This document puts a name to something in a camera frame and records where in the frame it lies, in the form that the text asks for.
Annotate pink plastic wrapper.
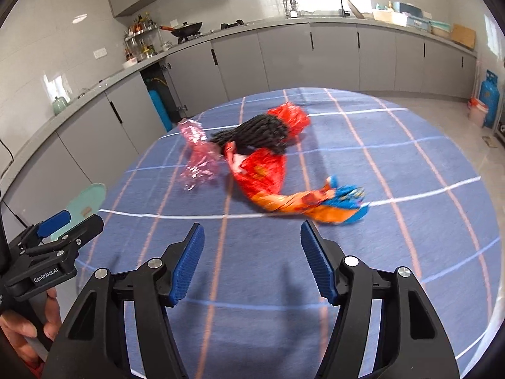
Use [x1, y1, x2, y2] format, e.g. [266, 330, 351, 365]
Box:
[178, 119, 221, 191]

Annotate red orange snack bag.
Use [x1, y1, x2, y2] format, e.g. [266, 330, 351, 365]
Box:
[224, 142, 369, 225]

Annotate grey kitchen cabinets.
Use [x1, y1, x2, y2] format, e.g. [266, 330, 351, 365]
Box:
[1, 18, 477, 235]

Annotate person's left hand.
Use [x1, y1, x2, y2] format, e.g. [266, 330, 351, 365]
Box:
[1, 287, 62, 368]

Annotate green ceramic pot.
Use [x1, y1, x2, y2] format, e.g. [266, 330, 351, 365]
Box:
[51, 96, 68, 117]

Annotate spice rack with bottles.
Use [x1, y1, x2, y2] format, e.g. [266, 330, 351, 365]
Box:
[123, 12, 162, 63]

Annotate black foam fruit net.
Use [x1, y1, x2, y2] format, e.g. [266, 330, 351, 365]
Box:
[210, 114, 288, 155]

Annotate black wok on stove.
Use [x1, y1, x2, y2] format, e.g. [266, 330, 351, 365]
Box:
[159, 21, 203, 44]

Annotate white red plastic bucket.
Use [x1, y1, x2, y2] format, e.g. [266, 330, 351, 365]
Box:
[468, 98, 489, 128]

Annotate red foam fruit net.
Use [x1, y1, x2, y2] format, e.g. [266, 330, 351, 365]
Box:
[267, 102, 311, 140]

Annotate blue gas cylinder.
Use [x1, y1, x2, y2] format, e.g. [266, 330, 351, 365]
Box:
[478, 70, 500, 128]

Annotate cardboard box on counter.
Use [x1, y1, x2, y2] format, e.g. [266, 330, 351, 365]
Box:
[450, 23, 477, 50]

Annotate utensil holder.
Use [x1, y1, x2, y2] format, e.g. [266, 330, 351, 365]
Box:
[282, 0, 299, 18]

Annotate white storage box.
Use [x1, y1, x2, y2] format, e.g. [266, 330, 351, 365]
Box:
[372, 9, 408, 27]

